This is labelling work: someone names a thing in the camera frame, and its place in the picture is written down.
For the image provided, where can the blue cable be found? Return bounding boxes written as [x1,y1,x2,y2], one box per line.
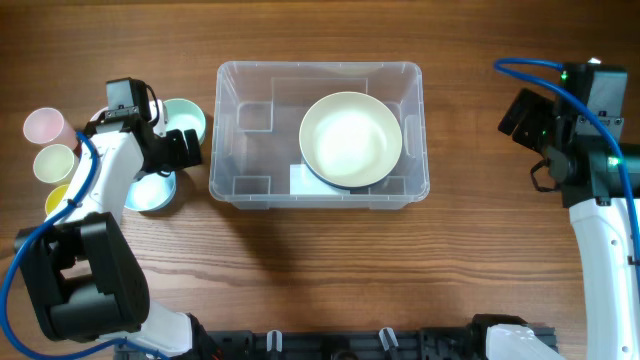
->
[0,130,171,360]
[493,57,640,281]

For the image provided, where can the light blue plastic bowl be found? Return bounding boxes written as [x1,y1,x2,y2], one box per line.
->
[125,173,177,212]

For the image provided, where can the clear plastic storage container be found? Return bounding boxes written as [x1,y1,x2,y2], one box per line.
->
[209,61,430,210]

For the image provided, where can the dark blue plate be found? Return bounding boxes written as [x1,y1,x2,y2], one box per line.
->
[300,159,390,191]

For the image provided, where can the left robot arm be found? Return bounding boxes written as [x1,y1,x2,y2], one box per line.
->
[1,78,223,359]

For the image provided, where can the left blue cable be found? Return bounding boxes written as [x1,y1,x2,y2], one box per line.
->
[0,130,171,360]

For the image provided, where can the mint green plastic bowl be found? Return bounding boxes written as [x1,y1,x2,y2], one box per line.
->
[164,98,206,145]

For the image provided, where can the pink plastic bowl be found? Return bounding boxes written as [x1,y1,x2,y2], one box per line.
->
[90,107,108,122]

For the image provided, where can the pink plastic cup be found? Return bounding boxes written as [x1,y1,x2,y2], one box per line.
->
[23,107,78,150]

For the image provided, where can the pale green plastic cup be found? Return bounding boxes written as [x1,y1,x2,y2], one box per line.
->
[33,144,79,185]

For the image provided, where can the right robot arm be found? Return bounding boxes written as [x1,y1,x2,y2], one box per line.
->
[494,58,639,359]

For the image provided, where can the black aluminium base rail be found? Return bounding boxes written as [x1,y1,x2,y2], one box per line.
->
[209,327,483,360]

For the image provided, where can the cream plastic plate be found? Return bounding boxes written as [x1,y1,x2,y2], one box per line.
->
[298,91,403,186]

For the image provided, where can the yellow plastic cup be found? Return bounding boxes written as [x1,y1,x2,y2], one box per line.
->
[45,184,69,216]

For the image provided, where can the right blue cable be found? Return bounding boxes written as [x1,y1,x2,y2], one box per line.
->
[493,57,640,281]

